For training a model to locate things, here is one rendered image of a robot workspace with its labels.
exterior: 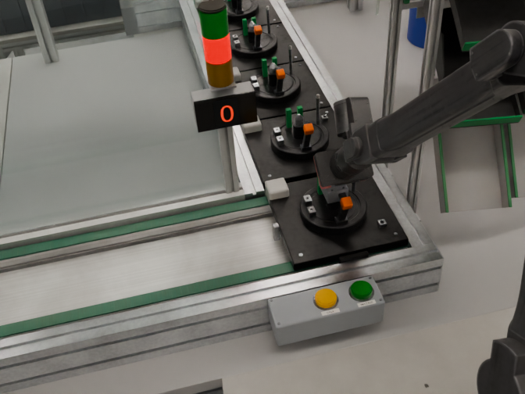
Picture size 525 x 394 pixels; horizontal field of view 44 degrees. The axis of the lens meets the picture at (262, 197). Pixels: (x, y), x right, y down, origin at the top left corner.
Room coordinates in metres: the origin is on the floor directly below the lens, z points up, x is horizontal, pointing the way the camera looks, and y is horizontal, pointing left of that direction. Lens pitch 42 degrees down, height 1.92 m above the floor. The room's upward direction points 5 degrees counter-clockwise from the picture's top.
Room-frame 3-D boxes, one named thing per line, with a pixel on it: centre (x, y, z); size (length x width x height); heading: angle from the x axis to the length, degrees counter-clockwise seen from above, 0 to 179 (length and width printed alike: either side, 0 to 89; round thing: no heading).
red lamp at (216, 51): (1.08, 0.06, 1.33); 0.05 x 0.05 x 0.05
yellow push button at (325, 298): (0.77, -0.10, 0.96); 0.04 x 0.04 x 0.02
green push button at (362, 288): (0.78, -0.17, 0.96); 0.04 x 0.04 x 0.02
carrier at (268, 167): (1.25, -0.10, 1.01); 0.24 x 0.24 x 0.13; 11
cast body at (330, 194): (1.01, -0.14, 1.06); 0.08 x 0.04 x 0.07; 11
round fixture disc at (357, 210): (1.00, -0.15, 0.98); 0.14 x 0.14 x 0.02
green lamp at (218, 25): (1.08, 0.06, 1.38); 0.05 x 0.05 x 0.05
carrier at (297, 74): (1.49, -0.05, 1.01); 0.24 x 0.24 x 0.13; 11
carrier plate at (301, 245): (1.00, -0.15, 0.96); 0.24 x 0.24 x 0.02; 11
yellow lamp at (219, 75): (1.08, 0.06, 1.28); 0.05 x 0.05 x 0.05
